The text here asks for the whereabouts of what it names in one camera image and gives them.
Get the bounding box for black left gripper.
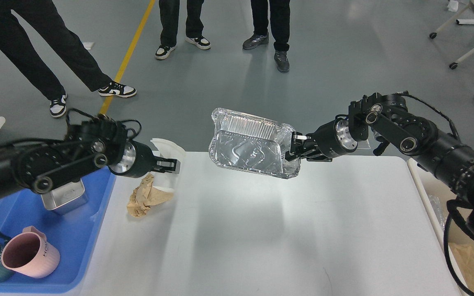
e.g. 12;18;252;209
109;141;179;178

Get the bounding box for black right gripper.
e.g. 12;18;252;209
285;119;358;162

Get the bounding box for white paper cup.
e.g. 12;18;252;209
151;137;186;193

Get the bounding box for aluminium foil tray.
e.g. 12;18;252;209
209;108;300;179

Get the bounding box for stainless steel rectangular container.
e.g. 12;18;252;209
41;180;88;215

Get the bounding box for pink ribbed mug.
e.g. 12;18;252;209
2;226;60;279

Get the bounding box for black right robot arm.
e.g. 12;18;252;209
284;91;474;296

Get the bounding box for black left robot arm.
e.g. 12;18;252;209
0;110;179;199

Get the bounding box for blue plastic tray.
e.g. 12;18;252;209
0;169;116;294

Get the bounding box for person with grey sneakers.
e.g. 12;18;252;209
242;0;291;73

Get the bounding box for clear plastic in bin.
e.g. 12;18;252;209
428;195;446;231

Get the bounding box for person with black-white sneakers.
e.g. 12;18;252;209
155;0;211;60

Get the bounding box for person in beige top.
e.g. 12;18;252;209
0;0;137;118

